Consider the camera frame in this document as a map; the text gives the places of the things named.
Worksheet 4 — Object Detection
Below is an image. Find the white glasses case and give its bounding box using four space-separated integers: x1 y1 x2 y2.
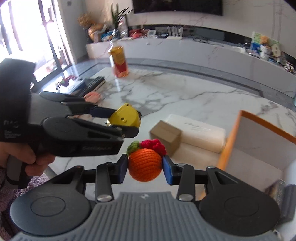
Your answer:
166 114 226 153

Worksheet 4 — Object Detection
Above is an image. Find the yellow tape measure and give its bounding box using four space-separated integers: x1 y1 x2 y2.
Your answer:
106 103 142 128

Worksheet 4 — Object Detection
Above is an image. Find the wall mounted television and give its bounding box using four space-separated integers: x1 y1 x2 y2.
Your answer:
132 0 223 16

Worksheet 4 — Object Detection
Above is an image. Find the white marble tv console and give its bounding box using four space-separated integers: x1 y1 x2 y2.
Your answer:
85 37 296 98

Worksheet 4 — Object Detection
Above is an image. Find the iced tea bottle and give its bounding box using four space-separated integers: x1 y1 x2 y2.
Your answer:
108 39 129 78

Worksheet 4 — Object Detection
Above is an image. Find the purple patterned box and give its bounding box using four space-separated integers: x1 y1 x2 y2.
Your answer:
265 179 285 206

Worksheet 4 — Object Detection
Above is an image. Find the brown cardboard box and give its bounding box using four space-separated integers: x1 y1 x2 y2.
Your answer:
149 120 182 157

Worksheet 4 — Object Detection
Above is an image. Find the person left hand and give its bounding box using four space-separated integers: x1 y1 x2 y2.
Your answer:
1 142 55 176

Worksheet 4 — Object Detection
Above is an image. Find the red feather flower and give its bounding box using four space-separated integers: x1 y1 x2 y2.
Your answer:
56 75 77 91

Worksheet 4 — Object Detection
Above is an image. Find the orange crochet fruit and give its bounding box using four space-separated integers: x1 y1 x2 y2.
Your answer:
126 139 167 182

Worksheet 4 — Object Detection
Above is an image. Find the teddy bear on console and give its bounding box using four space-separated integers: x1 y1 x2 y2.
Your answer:
260 35 271 61

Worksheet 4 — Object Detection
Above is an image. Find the orange white storage box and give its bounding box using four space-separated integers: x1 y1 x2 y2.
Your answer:
217 110 295 191

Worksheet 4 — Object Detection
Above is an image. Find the golden vase ornament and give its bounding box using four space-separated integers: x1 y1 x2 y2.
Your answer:
88 24 105 43

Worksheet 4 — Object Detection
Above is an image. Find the dark grey box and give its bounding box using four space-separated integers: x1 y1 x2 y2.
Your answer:
279 184 295 224

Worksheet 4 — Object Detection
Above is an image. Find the black remote keyboard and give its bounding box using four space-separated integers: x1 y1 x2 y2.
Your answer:
70 76 105 97

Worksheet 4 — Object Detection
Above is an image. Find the white wifi router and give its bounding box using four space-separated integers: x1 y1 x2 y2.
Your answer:
166 26 184 40

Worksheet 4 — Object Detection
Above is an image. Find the potted green plant left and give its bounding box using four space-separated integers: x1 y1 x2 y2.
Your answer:
110 4 132 39

